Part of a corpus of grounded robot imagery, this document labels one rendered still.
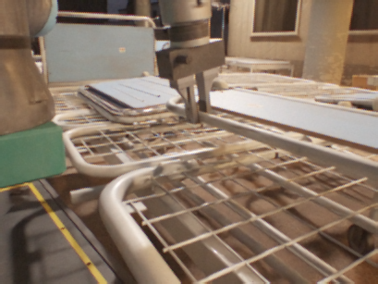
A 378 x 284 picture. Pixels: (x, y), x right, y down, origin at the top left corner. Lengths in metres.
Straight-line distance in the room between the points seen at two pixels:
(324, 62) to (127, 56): 3.71
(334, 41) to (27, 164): 5.06
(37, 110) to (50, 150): 0.05
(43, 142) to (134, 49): 1.79
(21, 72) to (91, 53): 1.67
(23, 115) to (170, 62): 0.27
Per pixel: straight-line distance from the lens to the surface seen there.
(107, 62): 2.08
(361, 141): 0.51
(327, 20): 5.25
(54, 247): 0.77
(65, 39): 2.02
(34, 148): 0.37
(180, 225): 0.57
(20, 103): 0.37
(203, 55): 0.58
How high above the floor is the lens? 0.76
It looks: 18 degrees down
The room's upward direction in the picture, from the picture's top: 1 degrees clockwise
